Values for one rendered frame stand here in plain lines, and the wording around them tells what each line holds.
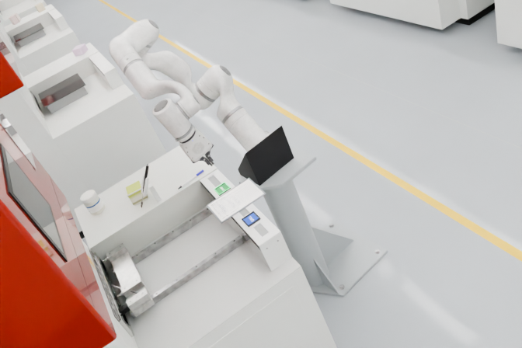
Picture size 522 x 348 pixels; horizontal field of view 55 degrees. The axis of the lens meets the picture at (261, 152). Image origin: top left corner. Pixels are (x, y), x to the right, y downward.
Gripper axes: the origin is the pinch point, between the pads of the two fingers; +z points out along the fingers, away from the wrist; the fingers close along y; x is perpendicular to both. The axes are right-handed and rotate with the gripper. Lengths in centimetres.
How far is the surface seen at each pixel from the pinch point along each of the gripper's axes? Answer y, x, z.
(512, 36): 231, 72, 146
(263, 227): -2.3, -32.8, 15.7
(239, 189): 1.5, -6.7, 15.8
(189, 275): -35.3, -18.9, 20.3
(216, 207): -10.4, -8.5, 13.3
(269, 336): -28, -46, 46
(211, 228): -18.1, -0.2, 26.3
